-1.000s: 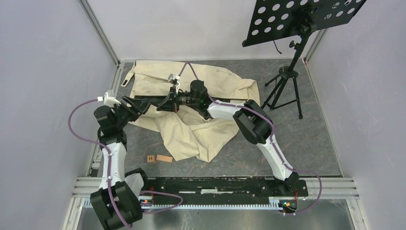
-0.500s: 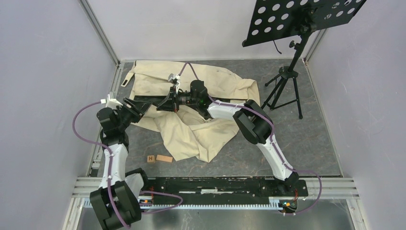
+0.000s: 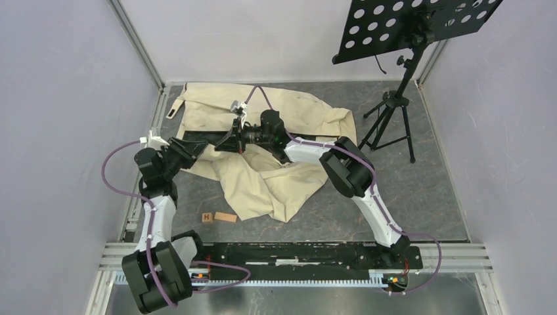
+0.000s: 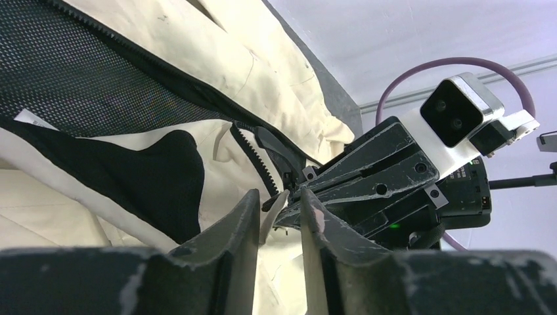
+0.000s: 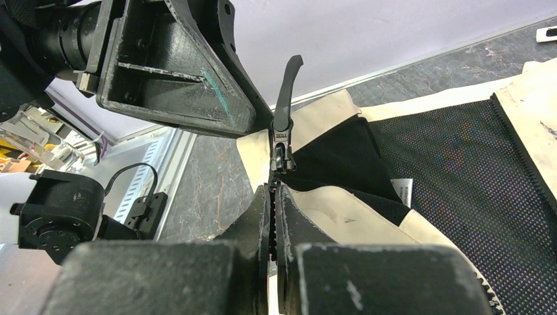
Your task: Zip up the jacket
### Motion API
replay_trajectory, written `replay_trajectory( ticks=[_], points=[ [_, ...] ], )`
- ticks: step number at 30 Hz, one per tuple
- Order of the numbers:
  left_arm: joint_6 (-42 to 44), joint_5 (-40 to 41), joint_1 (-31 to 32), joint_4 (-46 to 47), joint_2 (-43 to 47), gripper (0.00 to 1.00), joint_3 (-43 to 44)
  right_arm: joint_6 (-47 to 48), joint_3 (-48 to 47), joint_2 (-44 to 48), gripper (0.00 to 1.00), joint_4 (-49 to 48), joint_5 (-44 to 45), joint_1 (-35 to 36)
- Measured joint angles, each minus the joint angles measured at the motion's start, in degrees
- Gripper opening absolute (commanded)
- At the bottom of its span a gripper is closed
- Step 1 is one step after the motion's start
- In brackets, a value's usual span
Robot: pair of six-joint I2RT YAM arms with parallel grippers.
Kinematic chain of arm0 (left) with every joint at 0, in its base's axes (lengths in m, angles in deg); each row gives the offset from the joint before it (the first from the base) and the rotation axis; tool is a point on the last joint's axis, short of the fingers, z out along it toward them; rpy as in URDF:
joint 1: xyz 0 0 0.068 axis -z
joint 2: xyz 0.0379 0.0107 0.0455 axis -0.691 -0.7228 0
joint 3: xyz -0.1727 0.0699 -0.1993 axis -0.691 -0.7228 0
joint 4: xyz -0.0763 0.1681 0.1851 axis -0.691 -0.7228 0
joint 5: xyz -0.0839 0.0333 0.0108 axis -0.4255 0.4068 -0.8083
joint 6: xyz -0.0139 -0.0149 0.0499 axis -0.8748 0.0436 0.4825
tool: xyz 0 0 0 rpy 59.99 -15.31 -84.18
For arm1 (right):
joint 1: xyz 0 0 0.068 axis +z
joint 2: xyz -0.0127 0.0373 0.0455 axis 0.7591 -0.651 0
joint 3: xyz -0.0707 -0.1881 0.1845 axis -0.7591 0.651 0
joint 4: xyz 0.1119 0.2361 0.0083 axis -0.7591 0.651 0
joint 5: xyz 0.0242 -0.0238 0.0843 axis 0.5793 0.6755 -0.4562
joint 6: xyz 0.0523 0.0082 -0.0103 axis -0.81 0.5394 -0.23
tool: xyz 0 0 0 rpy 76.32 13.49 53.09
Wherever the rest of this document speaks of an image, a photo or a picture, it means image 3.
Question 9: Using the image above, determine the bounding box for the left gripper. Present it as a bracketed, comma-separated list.
[161, 136, 208, 180]

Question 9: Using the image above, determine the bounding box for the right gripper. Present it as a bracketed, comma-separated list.
[215, 117, 272, 156]

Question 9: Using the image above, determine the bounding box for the cream zip-up jacket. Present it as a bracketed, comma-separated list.
[172, 82, 357, 222]

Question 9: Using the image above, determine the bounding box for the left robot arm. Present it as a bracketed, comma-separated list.
[122, 137, 208, 314]

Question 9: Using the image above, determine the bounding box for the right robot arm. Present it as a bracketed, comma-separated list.
[215, 110, 411, 268]

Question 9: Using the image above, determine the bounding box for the wooden letter cube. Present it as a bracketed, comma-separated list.
[202, 213, 214, 223]

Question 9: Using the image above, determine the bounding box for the wooden rectangular block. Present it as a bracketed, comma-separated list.
[213, 212, 238, 223]

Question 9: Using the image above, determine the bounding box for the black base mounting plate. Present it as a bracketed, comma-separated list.
[200, 241, 423, 282]

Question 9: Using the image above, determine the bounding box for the black perforated music stand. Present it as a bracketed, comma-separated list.
[332, 0, 500, 163]

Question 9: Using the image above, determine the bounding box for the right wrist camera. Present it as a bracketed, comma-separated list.
[230, 100, 248, 126]

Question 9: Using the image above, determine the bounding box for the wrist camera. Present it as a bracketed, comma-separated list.
[230, 100, 248, 126]
[139, 128, 169, 150]

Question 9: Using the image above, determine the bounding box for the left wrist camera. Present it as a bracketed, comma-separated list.
[139, 128, 169, 150]

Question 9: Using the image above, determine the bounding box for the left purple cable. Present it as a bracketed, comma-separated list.
[101, 140, 252, 310]

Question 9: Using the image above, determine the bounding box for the aluminium frame rail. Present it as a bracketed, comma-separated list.
[107, 0, 165, 91]

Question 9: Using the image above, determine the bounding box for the white slotted cable duct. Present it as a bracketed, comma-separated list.
[114, 271, 410, 288]

